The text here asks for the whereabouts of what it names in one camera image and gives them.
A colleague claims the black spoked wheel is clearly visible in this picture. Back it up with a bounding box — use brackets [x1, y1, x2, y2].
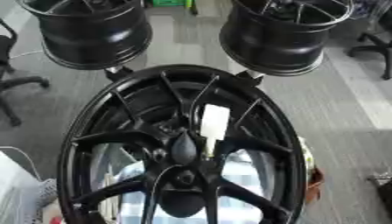
[56, 64, 310, 224]

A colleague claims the black wheel rim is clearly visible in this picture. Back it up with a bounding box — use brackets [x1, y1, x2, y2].
[219, 0, 355, 77]
[15, 0, 155, 71]

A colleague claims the green box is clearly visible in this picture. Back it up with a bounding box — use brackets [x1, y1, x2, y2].
[150, 0, 189, 7]

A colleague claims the black office chair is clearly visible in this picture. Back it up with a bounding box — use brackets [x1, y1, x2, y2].
[0, 18, 53, 128]
[346, 13, 392, 81]

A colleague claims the white cable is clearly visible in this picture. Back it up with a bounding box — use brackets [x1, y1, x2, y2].
[0, 145, 45, 182]

